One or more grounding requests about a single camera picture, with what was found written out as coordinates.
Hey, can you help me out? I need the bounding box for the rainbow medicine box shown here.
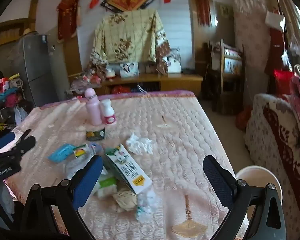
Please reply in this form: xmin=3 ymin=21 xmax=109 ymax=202
xmin=73 ymin=144 xmax=90 ymax=158

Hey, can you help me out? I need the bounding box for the floral yellow blanket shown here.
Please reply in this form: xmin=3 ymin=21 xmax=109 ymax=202
xmin=89 ymin=8 xmax=171 ymax=75

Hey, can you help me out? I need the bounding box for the grey refrigerator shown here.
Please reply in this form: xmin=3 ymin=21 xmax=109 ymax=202
xmin=11 ymin=32 xmax=58 ymax=107

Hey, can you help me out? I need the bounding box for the blue white small box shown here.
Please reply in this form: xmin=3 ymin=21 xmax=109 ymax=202
xmin=88 ymin=142 xmax=103 ymax=155

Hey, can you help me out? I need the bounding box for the floral covered sofa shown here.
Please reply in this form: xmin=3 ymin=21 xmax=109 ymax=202
xmin=245 ymin=94 xmax=300 ymax=239

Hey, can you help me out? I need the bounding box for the green white milk carton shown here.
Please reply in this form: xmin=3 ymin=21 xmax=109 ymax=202
xmin=105 ymin=144 xmax=152 ymax=194

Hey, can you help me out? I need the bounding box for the clutter pile of bags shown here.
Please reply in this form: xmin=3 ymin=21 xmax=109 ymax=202
xmin=0 ymin=71 xmax=33 ymax=137

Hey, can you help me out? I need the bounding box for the pink quilted table cover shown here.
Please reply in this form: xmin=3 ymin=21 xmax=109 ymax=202
xmin=6 ymin=92 xmax=232 ymax=239

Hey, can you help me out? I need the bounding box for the white trash bin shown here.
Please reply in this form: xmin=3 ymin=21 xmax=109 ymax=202
xmin=235 ymin=165 xmax=283 ymax=221

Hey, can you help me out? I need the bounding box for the dark green biscuit packet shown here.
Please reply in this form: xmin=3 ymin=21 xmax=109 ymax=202
xmin=86 ymin=128 xmax=105 ymax=141

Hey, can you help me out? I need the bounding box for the framed couple photo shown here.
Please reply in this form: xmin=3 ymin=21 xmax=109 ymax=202
xmin=120 ymin=62 xmax=139 ymax=78

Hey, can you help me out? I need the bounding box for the white pill bottle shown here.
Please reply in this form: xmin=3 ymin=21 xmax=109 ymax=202
xmin=100 ymin=99 xmax=116 ymax=125

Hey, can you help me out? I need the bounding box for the silver grey food pouch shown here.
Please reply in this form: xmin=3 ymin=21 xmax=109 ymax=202
xmin=64 ymin=152 xmax=94 ymax=179

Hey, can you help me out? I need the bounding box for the pink water bottle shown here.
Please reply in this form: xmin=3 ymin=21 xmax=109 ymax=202
xmin=84 ymin=88 xmax=102 ymax=126

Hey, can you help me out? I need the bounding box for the wooden chair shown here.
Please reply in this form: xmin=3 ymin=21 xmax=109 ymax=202
xmin=204 ymin=39 xmax=245 ymax=115

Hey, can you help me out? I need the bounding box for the blue tissue pack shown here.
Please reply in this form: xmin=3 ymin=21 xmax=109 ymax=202
xmin=48 ymin=144 xmax=75 ymax=163

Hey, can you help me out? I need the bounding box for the green white plastic wrapper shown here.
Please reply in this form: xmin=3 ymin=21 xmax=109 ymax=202
xmin=96 ymin=174 xmax=117 ymax=199

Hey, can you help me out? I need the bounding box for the white tissue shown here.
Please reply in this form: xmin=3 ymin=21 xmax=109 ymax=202
xmin=126 ymin=133 xmax=153 ymax=155

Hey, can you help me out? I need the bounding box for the wooden low cabinet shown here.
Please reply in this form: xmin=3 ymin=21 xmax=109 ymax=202
xmin=69 ymin=73 xmax=203 ymax=96

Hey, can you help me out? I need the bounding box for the beige paper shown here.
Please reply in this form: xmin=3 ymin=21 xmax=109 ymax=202
xmin=113 ymin=189 xmax=138 ymax=211

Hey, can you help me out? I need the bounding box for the white kettle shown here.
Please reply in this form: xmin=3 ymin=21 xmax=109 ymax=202
xmin=163 ymin=48 xmax=182 ymax=74

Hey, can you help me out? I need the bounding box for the crumpled clear plastic wrapper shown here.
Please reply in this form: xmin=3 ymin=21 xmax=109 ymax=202
xmin=136 ymin=189 xmax=158 ymax=223

